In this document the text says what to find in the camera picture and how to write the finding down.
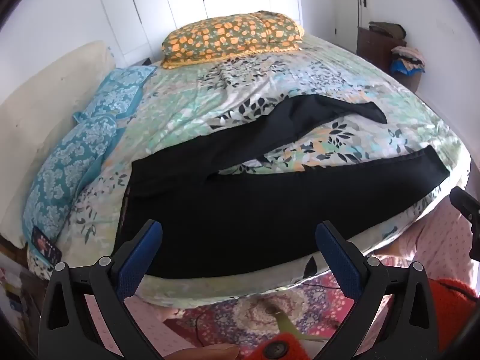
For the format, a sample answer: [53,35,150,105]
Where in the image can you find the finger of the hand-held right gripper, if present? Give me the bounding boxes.
[449,185,480,260]

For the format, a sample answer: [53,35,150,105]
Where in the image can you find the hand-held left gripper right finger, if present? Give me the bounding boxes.
[315,220,440,360]

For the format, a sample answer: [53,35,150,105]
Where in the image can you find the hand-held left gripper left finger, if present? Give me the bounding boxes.
[37,219,163,360]

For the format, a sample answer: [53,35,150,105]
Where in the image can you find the black pants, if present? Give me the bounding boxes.
[112,94,451,280]

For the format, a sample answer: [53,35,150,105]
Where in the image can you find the person's right forearm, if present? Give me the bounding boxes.
[427,277,480,347]

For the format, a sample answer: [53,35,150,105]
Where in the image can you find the person's left hand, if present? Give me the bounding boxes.
[164,344,241,360]

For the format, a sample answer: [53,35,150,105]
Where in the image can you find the person's pink dotted clothing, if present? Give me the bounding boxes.
[84,199,479,360]

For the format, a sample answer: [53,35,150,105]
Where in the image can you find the black smartphone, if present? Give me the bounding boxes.
[31,226,63,268]

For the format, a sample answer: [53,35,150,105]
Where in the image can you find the person's orange knit sweater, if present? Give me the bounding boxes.
[245,331,313,360]

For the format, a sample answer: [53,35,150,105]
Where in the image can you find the red patterned rug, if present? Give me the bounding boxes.
[161,270,394,360]

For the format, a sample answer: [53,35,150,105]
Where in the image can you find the blue floral pillow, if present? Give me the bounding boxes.
[22,115,120,246]
[72,65,158,125]

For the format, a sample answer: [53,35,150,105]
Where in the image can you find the cluttered bedside shelf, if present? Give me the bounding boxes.
[0,240,50,346]

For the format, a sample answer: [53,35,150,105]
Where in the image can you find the pile of folded clothes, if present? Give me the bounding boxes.
[390,45,427,80]

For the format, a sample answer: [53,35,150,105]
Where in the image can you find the bed with floral sheet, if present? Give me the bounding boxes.
[26,32,472,307]

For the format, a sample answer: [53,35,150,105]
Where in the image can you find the dark wooden cabinet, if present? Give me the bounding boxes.
[356,26,408,73]

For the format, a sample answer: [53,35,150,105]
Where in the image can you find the white padded headboard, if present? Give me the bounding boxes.
[0,40,117,249]

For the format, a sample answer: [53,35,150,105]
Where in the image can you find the folded olive cloth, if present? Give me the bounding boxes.
[368,21,406,40]

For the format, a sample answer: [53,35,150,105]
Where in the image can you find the white door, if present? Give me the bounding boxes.
[331,0,373,52]

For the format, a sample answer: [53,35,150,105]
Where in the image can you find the orange floral pillow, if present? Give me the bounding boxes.
[160,10,305,70]

